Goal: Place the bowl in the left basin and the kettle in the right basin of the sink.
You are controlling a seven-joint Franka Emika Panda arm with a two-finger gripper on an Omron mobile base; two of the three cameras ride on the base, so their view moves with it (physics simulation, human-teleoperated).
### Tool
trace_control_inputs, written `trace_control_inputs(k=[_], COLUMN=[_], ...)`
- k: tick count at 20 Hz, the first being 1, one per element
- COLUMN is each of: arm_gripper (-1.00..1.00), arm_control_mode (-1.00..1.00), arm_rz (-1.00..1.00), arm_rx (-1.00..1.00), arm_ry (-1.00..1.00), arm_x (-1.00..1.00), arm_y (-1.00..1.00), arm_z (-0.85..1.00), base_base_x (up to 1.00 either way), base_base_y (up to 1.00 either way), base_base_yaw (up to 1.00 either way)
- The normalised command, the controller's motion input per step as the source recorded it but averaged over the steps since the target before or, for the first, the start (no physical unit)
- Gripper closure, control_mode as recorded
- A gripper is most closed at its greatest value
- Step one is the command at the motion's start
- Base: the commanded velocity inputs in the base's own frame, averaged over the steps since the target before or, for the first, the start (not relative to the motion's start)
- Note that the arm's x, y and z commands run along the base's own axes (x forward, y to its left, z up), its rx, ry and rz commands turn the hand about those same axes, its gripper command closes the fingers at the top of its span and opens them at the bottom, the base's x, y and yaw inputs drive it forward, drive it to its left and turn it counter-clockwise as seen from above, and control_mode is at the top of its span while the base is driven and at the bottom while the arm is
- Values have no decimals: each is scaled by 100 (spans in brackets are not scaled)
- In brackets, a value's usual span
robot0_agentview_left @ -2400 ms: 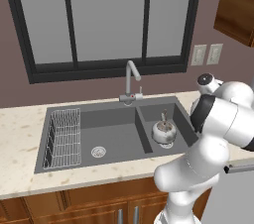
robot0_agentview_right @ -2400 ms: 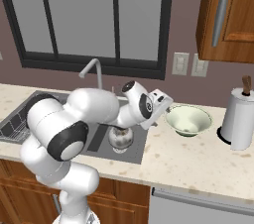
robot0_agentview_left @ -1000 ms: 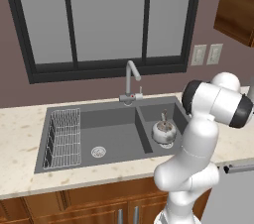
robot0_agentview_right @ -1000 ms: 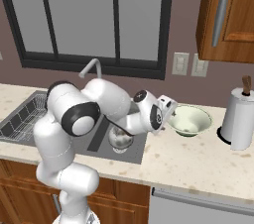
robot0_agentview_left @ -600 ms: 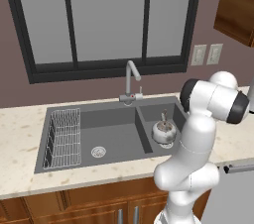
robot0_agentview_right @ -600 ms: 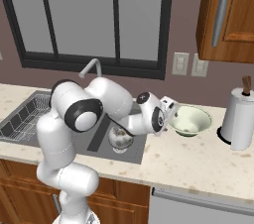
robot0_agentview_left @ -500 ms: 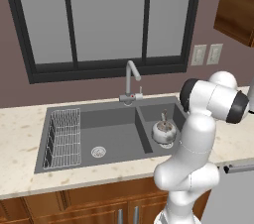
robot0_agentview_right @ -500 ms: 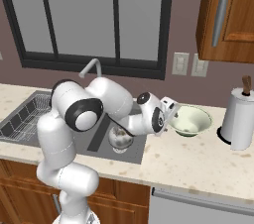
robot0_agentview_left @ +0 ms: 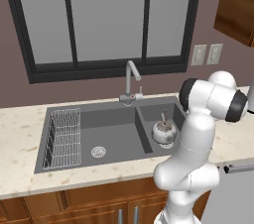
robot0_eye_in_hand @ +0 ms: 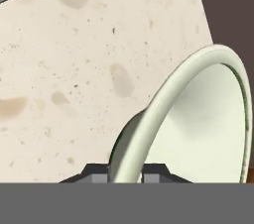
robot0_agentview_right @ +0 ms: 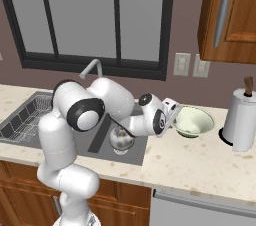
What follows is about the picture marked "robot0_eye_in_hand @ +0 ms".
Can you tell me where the pale green bowl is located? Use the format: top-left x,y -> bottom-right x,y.
108,44 -> 254,184

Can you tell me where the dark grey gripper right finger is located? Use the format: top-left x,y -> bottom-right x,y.
141,163 -> 193,184

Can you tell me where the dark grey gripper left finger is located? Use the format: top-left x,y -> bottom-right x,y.
59,163 -> 111,184

